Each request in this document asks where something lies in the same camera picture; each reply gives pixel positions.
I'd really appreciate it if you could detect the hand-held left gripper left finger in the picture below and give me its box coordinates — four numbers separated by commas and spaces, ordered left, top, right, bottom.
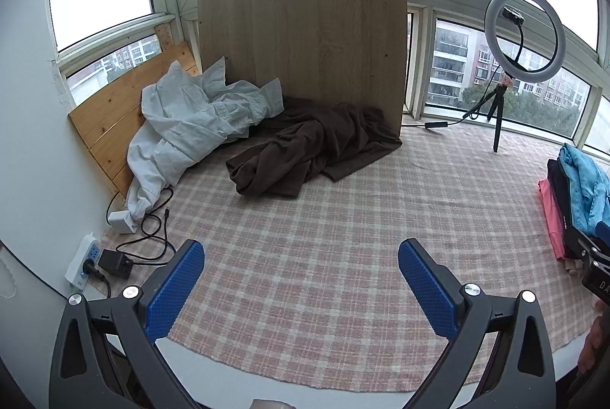
49, 239, 205, 409

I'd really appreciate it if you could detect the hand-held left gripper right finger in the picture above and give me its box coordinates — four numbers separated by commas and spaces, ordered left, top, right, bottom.
398, 238, 557, 409

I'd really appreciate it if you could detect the brown garment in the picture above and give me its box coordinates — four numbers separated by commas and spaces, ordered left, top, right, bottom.
225, 98, 403, 198

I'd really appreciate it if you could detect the person's right hand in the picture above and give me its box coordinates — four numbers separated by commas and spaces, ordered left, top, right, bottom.
578, 317, 610, 374

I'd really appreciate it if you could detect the black power adapter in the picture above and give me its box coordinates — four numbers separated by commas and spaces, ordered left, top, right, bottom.
98, 249, 134, 280

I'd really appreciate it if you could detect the folded pink garment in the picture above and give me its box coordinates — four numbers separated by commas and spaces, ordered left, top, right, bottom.
538, 179, 568, 261

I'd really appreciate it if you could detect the black power plug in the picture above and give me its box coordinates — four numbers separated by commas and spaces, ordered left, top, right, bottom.
83, 259, 112, 300

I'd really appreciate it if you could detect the white charger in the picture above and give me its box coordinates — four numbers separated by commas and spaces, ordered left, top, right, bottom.
107, 209, 136, 234

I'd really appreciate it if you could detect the folded blue garment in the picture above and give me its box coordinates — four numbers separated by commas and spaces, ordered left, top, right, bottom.
557, 143, 610, 235

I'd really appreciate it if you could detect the white power strip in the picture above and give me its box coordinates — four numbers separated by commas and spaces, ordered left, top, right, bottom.
64, 234, 103, 295

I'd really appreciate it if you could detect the white shirt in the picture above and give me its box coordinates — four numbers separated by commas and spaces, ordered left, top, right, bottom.
125, 57, 285, 221

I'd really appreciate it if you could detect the pine wood panel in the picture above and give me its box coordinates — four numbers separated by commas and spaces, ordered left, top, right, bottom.
68, 41, 203, 200

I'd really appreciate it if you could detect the black phone clamp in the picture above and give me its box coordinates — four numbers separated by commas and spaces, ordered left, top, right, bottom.
500, 6, 527, 71

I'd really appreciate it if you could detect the large upright wooden board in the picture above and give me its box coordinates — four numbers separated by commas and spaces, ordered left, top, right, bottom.
197, 0, 409, 138

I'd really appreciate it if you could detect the black charging cable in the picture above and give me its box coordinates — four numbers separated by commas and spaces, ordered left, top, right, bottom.
105, 187, 179, 264

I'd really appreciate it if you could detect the ring light cable with remote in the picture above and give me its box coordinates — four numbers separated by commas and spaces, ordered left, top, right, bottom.
401, 106, 496, 130

